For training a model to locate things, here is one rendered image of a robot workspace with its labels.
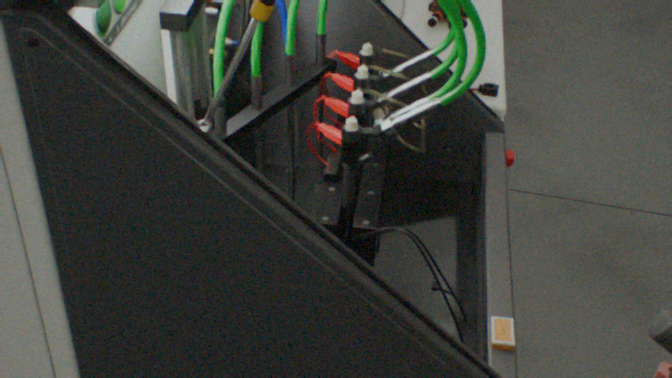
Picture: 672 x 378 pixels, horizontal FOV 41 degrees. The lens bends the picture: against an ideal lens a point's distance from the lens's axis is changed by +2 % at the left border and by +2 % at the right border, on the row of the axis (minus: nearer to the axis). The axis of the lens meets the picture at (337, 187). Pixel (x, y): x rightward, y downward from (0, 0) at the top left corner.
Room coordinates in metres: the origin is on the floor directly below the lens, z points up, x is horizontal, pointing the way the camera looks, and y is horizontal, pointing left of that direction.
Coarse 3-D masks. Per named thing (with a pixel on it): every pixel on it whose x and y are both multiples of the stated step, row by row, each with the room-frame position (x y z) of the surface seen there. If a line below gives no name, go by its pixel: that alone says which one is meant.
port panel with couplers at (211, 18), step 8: (208, 0) 1.38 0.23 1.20; (216, 0) 1.38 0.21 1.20; (208, 8) 1.35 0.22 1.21; (208, 16) 1.40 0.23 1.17; (216, 16) 1.34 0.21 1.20; (208, 24) 1.39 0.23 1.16; (216, 24) 1.45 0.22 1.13; (208, 32) 1.39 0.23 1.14; (208, 40) 1.39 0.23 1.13; (224, 56) 1.38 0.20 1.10
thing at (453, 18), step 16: (448, 0) 1.19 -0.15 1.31; (448, 16) 1.18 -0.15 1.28; (256, 32) 1.21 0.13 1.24; (256, 48) 1.21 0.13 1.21; (464, 48) 1.18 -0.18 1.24; (256, 64) 1.21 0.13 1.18; (464, 64) 1.18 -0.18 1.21; (256, 80) 1.21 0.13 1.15; (256, 96) 1.21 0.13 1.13; (432, 96) 1.18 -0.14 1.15; (400, 112) 1.19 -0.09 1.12
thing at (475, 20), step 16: (224, 0) 1.14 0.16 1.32; (464, 0) 1.10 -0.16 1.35; (224, 16) 1.13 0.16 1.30; (224, 32) 1.14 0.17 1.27; (480, 32) 1.09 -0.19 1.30; (224, 48) 1.14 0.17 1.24; (480, 48) 1.09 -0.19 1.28; (480, 64) 1.09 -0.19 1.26; (464, 80) 1.10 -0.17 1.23; (448, 96) 1.10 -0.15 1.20
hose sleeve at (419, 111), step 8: (424, 104) 1.10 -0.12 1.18; (432, 104) 1.10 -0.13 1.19; (408, 112) 1.11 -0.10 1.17; (416, 112) 1.10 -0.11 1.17; (424, 112) 1.10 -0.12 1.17; (432, 112) 1.10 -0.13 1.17; (392, 120) 1.11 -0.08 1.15; (400, 120) 1.10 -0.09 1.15; (408, 120) 1.10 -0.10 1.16; (416, 120) 1.10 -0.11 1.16; (400, 128) 1.10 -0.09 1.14
